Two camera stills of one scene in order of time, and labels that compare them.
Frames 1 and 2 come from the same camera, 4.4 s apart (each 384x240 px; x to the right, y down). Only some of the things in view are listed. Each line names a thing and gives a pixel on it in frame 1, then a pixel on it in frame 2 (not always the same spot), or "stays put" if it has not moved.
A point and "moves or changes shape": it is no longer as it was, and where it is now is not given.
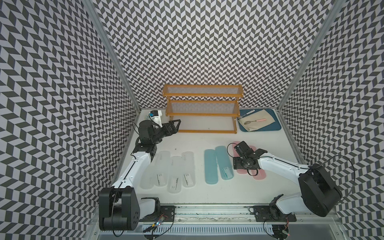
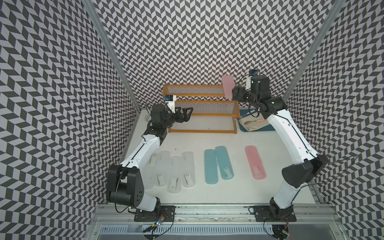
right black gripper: (237, 165) to (241, 90)
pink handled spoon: (249, 122) stays put
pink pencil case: (257, 174) to (228, 83)
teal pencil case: (210, 167) stays put
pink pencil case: (243, 171) moves or changes shape
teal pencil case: (224, 162) stays put
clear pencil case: (188, 169) stays put
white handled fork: (249, 112) stays put
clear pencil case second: (162, 169) stays put
